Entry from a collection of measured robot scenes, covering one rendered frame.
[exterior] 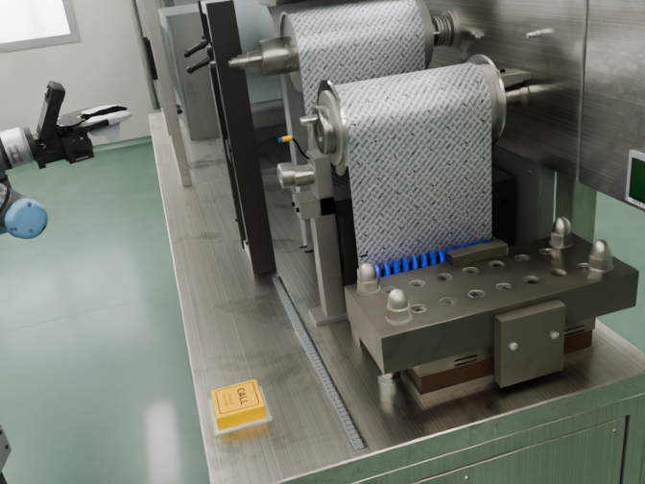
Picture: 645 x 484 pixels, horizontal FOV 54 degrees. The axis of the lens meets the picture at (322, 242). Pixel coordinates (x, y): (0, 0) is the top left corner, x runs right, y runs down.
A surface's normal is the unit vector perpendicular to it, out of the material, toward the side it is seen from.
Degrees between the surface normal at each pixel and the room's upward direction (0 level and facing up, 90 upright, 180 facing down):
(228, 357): 0
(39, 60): 90
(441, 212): 90
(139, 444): 0
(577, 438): 90
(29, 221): 90
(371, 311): 0
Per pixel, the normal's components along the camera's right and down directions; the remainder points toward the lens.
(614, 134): -0.95, 0.22
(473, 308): -0.11, -0.90
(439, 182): 0.27, 0.36
